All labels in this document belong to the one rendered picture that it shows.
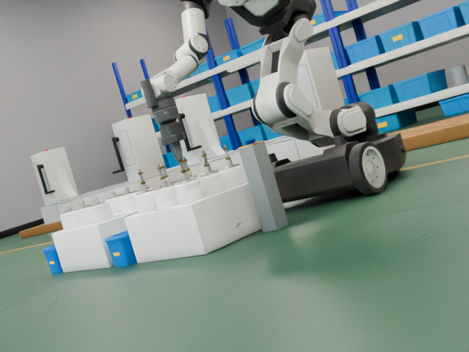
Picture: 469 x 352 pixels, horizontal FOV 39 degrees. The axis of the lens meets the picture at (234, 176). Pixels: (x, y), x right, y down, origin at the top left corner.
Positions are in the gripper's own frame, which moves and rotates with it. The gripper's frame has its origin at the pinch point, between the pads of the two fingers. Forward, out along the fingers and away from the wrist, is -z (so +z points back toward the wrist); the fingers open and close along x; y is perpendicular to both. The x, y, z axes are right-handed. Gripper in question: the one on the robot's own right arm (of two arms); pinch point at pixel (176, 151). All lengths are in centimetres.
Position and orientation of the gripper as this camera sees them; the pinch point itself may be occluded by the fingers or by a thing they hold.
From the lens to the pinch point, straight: 231.4
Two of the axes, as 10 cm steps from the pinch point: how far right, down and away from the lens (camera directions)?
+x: -4.6, 0.9, 8.8
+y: -8.4, 2.7, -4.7
